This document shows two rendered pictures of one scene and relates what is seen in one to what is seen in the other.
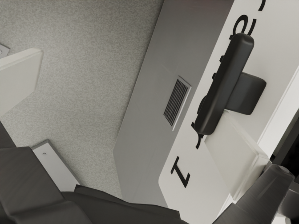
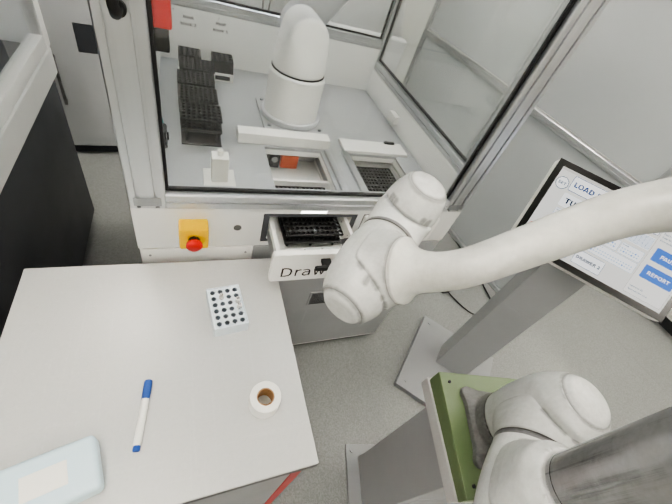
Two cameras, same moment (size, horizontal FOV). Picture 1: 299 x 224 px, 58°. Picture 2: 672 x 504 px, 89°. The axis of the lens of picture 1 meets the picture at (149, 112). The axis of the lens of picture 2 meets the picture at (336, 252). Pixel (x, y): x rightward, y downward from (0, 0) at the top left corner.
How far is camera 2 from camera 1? 0.73 m
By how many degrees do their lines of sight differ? 18
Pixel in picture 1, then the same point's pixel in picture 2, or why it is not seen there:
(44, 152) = (404, 381)
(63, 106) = (363, 385)
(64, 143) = (390, 372)
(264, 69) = (317, 260)
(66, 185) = (418, 353)
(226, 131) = not seen: hidden behind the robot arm
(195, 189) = not seen: hidden behind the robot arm
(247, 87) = (325, 262)
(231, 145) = not seen: hidden behind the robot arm
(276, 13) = (302, 265)
